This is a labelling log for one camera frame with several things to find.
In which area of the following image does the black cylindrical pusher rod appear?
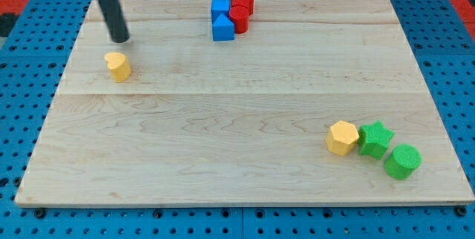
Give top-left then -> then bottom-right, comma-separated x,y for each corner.
97,0 -> 130,43

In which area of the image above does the yellow heart block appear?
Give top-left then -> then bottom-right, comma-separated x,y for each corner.
104,52 -> 131,82

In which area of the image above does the yellow hexagon block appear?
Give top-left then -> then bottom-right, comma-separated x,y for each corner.
325,120 -> 359,156

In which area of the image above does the blue cube block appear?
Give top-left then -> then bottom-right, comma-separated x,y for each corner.
210,0 -> 231,22

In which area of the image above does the blue triangle block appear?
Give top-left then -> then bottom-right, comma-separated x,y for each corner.
212,14 -> 235,42

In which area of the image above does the red star block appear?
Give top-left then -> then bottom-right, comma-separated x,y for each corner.
230,0 -> 255,15

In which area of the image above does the red cylinder block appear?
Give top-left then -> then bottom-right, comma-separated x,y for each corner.
229,6 -> 249,34

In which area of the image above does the wooden board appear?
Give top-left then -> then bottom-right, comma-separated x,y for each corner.
16,0 -> 474,209

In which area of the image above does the green star block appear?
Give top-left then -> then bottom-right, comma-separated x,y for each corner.
357,120 -> 394,160

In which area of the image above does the green cylinder block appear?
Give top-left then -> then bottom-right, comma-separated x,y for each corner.
384,144 -> 422,180

